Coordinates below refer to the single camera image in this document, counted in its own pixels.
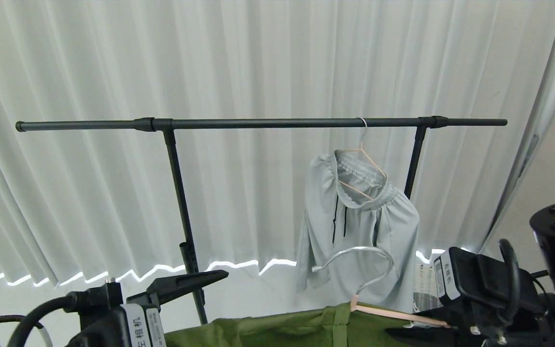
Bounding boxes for white laundry basket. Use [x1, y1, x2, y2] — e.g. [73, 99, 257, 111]
[412, 264, 444, 313]

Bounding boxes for black clothes rack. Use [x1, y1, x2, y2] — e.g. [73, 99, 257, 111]
[16, 116, 508, 324]

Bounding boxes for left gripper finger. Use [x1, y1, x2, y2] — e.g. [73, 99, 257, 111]
[127, 270, 230, 307]

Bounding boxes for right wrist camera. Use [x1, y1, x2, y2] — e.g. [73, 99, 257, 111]
[433, 247, 545, 316]

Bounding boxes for white curtain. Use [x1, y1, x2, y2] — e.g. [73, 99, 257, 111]
[0, 0, 555, 290]

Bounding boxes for pink clothes hanger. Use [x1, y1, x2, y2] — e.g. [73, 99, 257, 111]
[312, 246, 452, 329]
[335, 117, 388, 202]

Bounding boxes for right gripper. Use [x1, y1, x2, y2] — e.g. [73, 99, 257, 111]
[444, 316, 514, 347]

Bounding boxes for green garment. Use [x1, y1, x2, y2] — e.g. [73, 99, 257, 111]
[164, 303, 432, 347]

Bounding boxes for pale grey shorts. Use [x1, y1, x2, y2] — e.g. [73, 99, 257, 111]
[296, 150, 420, 314]

